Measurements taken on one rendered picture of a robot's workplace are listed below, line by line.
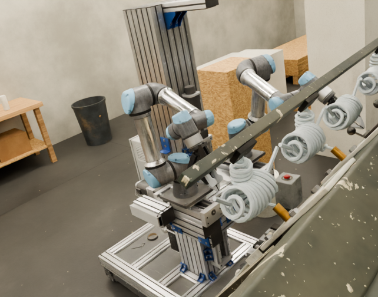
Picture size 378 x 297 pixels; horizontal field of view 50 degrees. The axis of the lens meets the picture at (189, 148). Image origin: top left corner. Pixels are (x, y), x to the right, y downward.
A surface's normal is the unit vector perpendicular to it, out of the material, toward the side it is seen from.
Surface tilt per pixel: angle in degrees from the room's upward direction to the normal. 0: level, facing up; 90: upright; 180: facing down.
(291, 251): 40
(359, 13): 90
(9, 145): 90
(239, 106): 90
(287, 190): 90
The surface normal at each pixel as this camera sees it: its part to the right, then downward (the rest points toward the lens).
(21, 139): 0.69, 0.17
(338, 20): -0.70, 0.40
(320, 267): 0.34, -0.61
